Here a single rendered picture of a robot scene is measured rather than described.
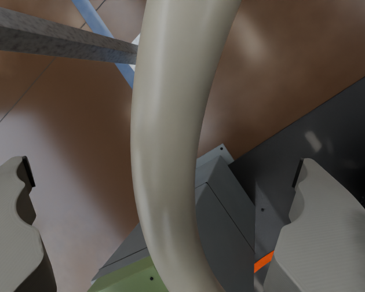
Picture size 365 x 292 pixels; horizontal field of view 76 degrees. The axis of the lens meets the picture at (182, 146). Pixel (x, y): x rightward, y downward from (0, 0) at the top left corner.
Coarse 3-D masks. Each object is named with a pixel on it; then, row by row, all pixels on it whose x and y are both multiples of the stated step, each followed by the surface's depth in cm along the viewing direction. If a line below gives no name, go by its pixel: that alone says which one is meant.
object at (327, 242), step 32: (320, 192) 9; (288, 224) 7; (320, 224) 7; (352, 224) 7; (288, 256) 6; (320, 256) 6; (352, 256) 6; (288, 288) 6; (320, 288) 6; (352, 288) 6
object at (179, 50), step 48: (192, 0) 7; (240, 0) 7; (144, 48) 8; (192, 48) 7; (144, 96) 8; (192, 96) 8; (144, 144) 9; (192, 144) 9; (144, 192) 10; (192, 192) 11; (192, 240) 12; (192, 288) 13
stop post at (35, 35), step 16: (0, 16) 60; (16, 16) 65; (32, 16) 71; (0, 32) 60; (16, 32) 63; (32, 32) 67; (48, 32) 73; (64, 32) 80; (80, 32) 89; (0, 48) 64; (16, 48) 67; (32, 48) 72; (48, 48) 76; (64, 48) 81; (80, 48) 87; (96, 48) 94; (112, 48) 104; (128, 48) 119
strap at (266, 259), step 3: (267, 255) 150; (270, 255) 150; (261, 258) 152; (264, 258) 152; (267, 258) 151; (270, 258) 150; (258, 261) 153; (261, 261) 153; (264, 261) 152; (267, 261) 152; (255, 264) 155; (258, 264) 154; (261, 264) 153; (264, 264) 153; (255, 267) 155; (258, 267) 155; (255, 270) 156
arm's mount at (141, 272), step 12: (132, 264) 72; (144, 264) 66; (108, 276) 75; (120, 276) 69; (132, 276) 64; (144, 276) 63; (156, 276) 62; (96, 288) 72; (108, 288) 68; (120, 288) 66; (132, 288) 65; (144, 288) 64; (156, 288) 63
